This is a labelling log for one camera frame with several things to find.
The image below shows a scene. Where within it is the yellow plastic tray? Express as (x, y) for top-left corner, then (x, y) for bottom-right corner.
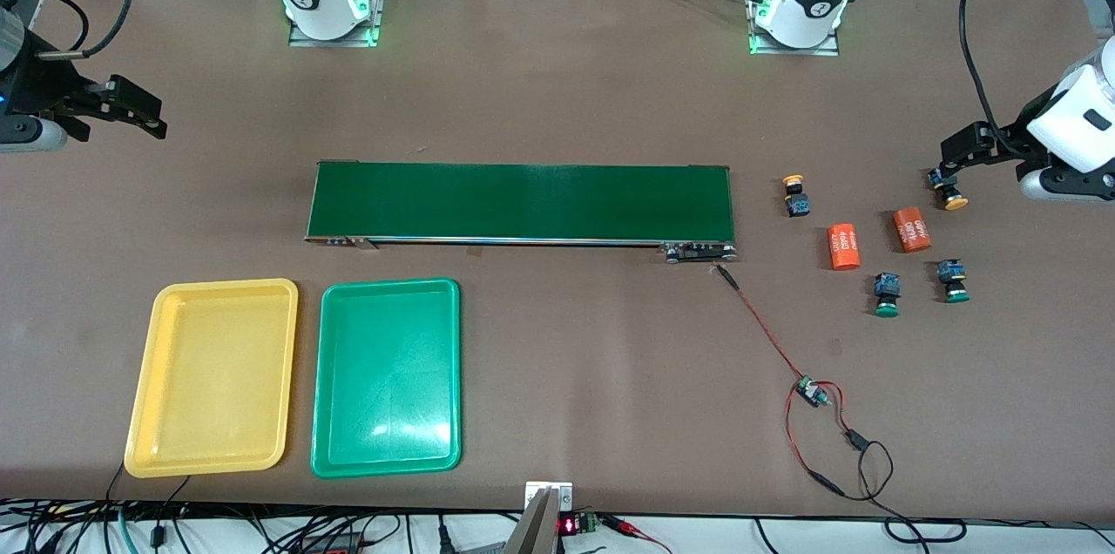
(124, 278), (300, 479)

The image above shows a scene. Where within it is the red black power cable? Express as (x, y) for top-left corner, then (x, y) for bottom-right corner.
(716, 265), (968, 544)

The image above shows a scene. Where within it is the green conveyor belt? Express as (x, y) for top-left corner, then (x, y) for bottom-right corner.
(305, 160), (740, 264)

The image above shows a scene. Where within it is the silver metal camera bracket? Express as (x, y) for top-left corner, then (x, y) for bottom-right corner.
(503, 481), (574, 554)

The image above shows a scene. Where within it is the red clip test lead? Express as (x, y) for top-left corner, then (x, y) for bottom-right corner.
(601, 515), (673, 554)

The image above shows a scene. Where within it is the green mushroom push button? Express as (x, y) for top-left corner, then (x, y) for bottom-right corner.
(873, 272), (902, 319)
(936, 258), (972, 305)

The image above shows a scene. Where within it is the orange cylinder printed 4680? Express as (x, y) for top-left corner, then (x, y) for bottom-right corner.
(826, 223), (862, 272)
(893, 206), (933, 254)

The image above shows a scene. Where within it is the green plastic tray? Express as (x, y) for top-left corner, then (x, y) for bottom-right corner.
(310, 277), (463, 479)

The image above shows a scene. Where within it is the yellow mushroom push button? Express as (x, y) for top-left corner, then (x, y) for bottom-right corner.
(781, 175), (813, 219)
(927, 167), (970, 213)

